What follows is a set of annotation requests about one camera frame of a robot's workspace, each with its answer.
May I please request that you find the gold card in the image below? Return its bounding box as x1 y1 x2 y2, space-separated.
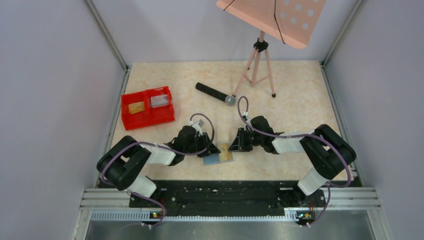
217 142 233 163
128 101 145 115

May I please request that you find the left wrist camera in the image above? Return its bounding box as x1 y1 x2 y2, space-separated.
188 119 205 136

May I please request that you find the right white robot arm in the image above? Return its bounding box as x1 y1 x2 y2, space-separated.
228 115 357 196

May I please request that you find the gold card in bin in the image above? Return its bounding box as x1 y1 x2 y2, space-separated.
128 101 145 115

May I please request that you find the pink music stand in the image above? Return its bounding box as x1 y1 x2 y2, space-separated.
216 0 326 98

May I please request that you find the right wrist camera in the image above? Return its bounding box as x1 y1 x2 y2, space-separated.
242 111 251 124

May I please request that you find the red plastic bin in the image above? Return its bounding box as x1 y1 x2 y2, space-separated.
121 86 175 131

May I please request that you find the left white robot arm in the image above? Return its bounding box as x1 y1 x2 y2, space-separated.
96 125 221 198

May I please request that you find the black handheld microphone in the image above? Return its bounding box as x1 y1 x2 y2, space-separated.
195 82 236 106

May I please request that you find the silver card in bin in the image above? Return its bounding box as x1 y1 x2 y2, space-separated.
150 94 170 108

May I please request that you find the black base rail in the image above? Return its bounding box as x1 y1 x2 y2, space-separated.
129 180 326 217

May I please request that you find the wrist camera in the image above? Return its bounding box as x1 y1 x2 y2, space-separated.
242 111 251 124
188 119 205 136

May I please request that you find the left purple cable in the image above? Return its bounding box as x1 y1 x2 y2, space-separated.
99 113 216 229

